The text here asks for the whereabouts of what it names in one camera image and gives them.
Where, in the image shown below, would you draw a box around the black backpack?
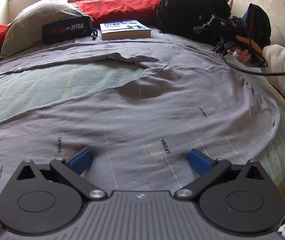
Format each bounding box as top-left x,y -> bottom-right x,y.
157,0 -> 231,46

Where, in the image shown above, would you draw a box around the person's right hand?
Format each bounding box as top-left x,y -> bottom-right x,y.
228,35 -> 262,67

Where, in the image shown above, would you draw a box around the black pouch with red text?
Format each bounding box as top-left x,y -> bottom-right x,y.
42,16 -> 98,44

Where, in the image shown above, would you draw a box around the red quilt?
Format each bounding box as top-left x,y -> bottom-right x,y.
0,0 -> 161,51

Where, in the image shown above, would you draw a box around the blue white book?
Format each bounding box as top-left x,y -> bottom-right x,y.
100,20 -> 152,40

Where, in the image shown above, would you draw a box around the grey green pillow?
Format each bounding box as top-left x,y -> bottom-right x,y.
0,0 -> 93,59

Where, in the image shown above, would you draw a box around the black cable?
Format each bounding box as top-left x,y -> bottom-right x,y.
212,3 -> 285,77

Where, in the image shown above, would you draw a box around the grey long pants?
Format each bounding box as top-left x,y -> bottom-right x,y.
0,41 -> 280,193

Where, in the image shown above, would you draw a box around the green plaid bed blanket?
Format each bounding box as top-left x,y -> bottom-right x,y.
0,24 -> 285,240

